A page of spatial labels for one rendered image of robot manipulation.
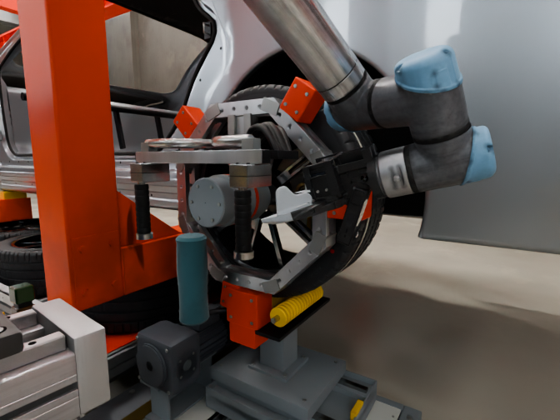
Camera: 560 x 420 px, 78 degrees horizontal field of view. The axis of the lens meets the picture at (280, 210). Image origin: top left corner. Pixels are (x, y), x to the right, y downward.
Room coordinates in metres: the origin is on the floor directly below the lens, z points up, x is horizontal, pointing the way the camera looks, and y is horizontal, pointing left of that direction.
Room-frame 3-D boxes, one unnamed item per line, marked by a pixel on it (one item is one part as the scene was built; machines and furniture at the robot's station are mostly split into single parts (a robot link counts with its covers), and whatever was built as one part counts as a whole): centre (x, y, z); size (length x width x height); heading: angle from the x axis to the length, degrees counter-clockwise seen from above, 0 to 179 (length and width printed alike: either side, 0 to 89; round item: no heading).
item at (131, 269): (1.33, 0.43, 0.69); 0.52 x 0.17 x 0.35; 147
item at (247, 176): (0.75, 0.06, 0.93); 0.09 x 0.05 x 0.05; 147
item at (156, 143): (0.96, 0.24, 1.03); 0.19 x 0.18 x 0.11; 147
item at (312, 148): (1.01, 0.10, 0.85); 0.54 x 0.07 x 0.54; 57
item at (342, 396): (1.13, -0.04, 0.13); 0.50 x 0.36 x 0.10; 57
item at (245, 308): (1.05, 0.07, 0.48); 0.16 x 0.12 x 0.17; 147
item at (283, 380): (1.16, 0.00, 0.32); 0.40 x 0.30 x 0.28; 57
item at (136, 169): (0.93, 0.35, 0.93); 0.09 x 0.05 x 0.05; 147
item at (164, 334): (1.17, 0.29, 0.26); 0.42 x 0.18 x 0.35; 147
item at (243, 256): (0.72, 0.08, 0.83); 0.04 x 0.04 x 0.16
